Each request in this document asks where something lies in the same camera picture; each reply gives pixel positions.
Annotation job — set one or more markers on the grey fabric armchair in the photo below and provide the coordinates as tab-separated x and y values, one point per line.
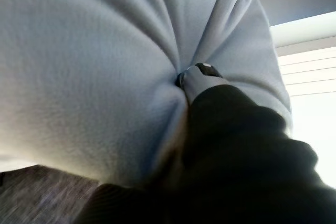
39	195

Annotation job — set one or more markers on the right robot hand black glove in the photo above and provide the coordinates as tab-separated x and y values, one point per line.
236	169

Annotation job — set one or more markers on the white fringed cushion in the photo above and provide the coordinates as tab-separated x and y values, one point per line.
92	64

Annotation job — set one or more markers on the white slatted window blind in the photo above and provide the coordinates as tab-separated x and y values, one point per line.
309	58

